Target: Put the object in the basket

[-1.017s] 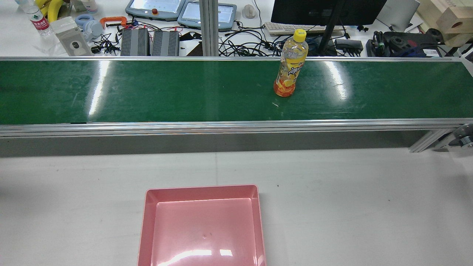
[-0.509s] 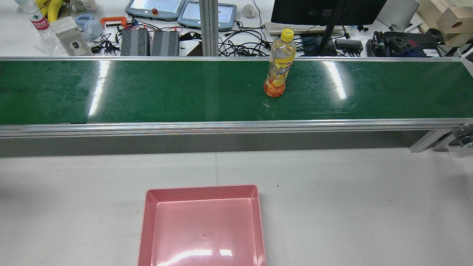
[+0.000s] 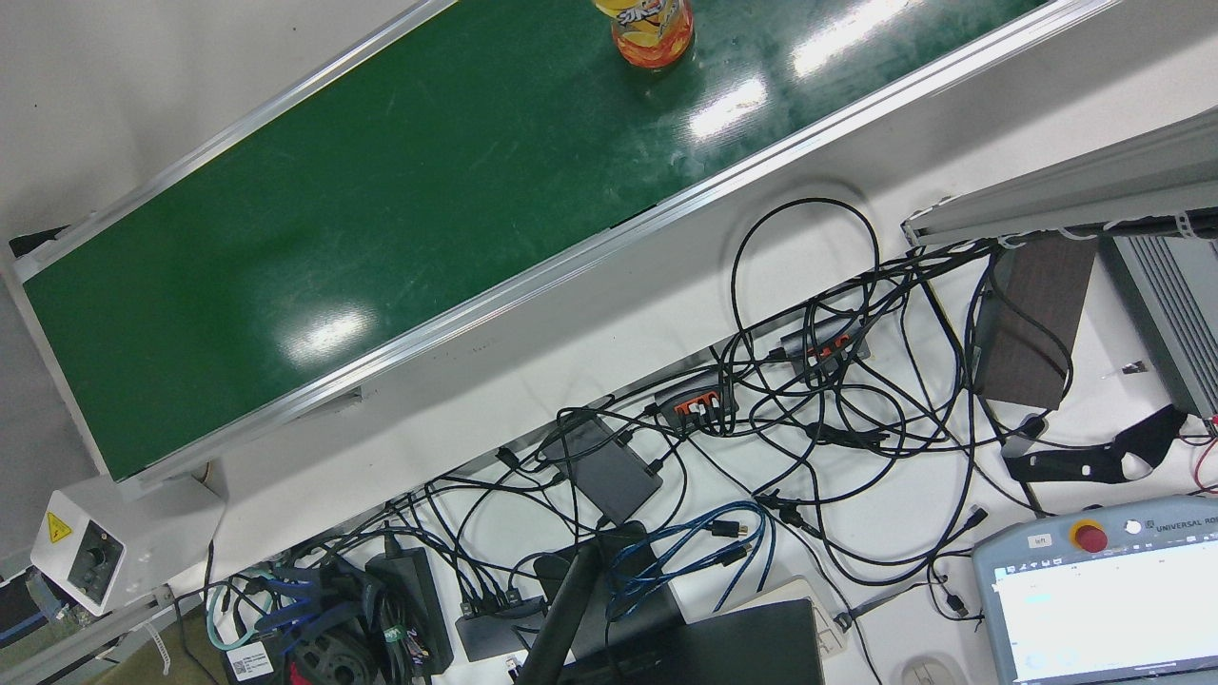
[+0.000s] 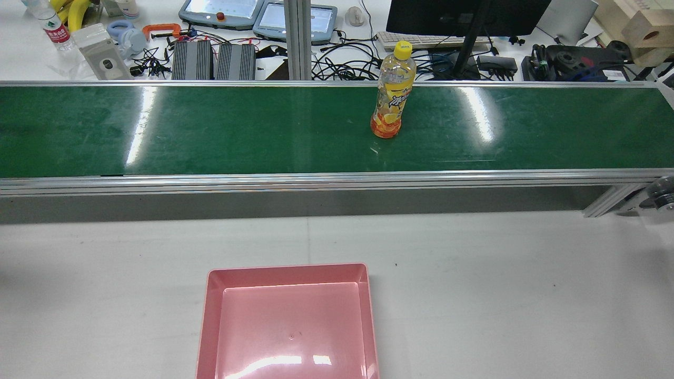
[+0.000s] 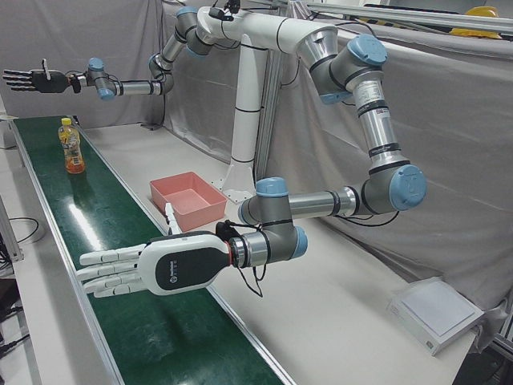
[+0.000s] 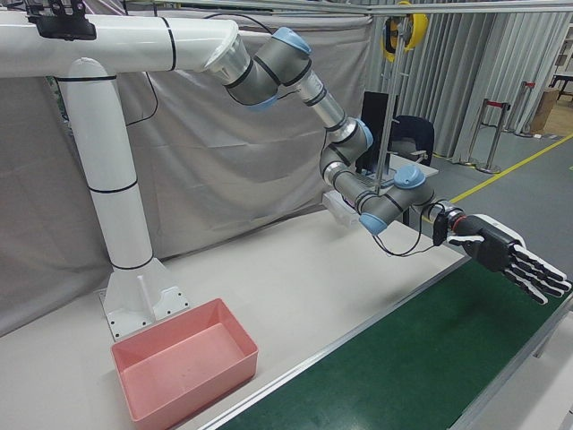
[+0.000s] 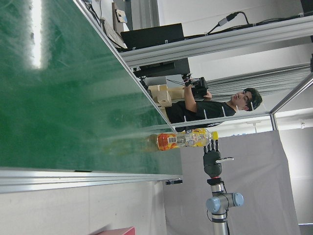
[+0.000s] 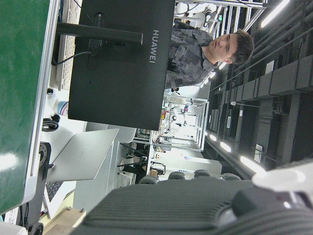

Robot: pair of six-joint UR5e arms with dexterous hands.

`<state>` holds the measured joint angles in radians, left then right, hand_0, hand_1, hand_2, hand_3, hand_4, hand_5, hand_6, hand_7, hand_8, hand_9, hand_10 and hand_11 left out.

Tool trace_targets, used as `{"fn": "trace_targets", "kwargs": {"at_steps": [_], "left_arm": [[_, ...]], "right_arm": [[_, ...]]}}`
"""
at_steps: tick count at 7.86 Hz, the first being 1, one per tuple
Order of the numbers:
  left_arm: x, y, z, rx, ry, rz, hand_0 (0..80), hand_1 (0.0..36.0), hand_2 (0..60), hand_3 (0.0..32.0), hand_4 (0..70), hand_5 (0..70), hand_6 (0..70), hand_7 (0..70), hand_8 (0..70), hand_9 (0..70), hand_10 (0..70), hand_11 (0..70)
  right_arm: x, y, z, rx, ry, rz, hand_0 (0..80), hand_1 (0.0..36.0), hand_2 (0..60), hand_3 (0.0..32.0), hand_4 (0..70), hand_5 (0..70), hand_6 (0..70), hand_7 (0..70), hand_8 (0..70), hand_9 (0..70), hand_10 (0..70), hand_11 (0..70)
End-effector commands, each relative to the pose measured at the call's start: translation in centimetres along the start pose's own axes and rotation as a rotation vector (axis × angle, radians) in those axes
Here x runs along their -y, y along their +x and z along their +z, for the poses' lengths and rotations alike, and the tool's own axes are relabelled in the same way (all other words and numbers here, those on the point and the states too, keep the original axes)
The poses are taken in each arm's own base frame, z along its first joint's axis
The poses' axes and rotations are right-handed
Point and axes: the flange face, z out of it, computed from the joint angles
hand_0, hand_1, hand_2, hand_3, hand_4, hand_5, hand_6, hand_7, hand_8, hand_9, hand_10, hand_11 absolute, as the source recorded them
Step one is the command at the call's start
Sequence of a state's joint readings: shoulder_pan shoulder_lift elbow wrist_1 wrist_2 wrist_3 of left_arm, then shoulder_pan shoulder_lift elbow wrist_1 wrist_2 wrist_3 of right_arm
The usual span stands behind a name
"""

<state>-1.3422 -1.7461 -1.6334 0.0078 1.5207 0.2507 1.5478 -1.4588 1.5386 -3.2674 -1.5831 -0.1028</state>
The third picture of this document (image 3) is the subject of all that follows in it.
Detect orange drink bottle yellow cap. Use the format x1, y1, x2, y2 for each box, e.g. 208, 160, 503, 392
592, 0, 696, 69

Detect grey USB hub orange ports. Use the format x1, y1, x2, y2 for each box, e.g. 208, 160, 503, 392
780, 319, 872, 369
655, 369, 740, 431

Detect black flat adapter box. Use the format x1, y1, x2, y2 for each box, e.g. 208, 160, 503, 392
547, 414, 664, 526

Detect black USB hub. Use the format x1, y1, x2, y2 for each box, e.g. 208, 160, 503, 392
455, 595, 550, 664

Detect black power adapter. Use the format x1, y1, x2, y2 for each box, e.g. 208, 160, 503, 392
366, 547, 456, 678

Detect brown wood-grain box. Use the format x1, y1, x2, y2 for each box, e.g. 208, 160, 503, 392
972, 235, 1098, 412

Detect grey computer mouse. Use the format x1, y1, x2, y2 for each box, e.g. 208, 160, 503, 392
899, 652, 964, 685

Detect white conveyor control box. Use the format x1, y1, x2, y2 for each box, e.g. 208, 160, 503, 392
30, 474, 227, 617

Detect grey teach pendant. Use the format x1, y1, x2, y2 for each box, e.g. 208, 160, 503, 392
972, 495, 1218, 685

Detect finned metal electronics box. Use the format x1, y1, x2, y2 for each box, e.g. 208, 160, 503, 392
1102, 233, 1218, 420

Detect blue cable bundle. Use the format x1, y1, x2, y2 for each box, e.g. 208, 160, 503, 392
604, 501, 776, 621

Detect long looped black cable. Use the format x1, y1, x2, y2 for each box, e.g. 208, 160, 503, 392
731, 198, 881, 382

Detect tangled black cables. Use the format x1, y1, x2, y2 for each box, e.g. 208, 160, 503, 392
381, 238, 1076, 629

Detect green conveyor belt aluminium frame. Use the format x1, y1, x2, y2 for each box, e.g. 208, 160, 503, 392
0, 0, 1138, 488

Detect black flat bracket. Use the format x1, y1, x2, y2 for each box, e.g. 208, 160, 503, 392
1004, 404, 1189, 486

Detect aluminium profile camera post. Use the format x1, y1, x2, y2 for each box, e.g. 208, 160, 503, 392
902, 103, 1218, 250

